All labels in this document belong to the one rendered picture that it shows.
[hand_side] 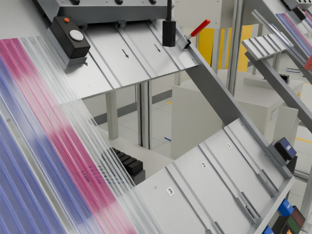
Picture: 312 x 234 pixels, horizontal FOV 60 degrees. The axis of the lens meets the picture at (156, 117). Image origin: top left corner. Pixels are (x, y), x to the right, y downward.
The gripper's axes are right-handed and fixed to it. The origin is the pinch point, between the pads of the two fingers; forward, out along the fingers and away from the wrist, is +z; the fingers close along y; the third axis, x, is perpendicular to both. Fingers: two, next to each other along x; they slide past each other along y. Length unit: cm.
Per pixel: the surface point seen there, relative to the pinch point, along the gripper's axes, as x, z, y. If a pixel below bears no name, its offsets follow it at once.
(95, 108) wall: -86, 187, -74
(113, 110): -32, 57, 15
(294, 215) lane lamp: 24.3, 17.6, 23.7
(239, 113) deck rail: -1.8, 15.4, 16.3
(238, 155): 5.2, 16.1, 27.2
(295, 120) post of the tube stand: 12.2, 17.0, -9.6
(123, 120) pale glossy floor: -63, 194, -98
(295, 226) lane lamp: 25.6, 17.6, 26.3
